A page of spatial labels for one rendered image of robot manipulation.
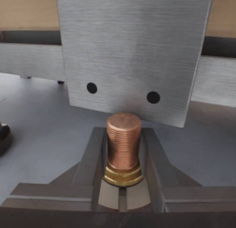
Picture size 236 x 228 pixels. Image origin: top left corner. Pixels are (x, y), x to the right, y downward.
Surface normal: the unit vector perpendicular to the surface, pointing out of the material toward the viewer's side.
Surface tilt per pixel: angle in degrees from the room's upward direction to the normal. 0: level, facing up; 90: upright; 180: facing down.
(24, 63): 90
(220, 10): 90
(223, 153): 180
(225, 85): 90
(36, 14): 90
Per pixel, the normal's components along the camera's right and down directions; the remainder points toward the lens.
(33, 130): 0.01, -0.88
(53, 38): -0.36, 0.44
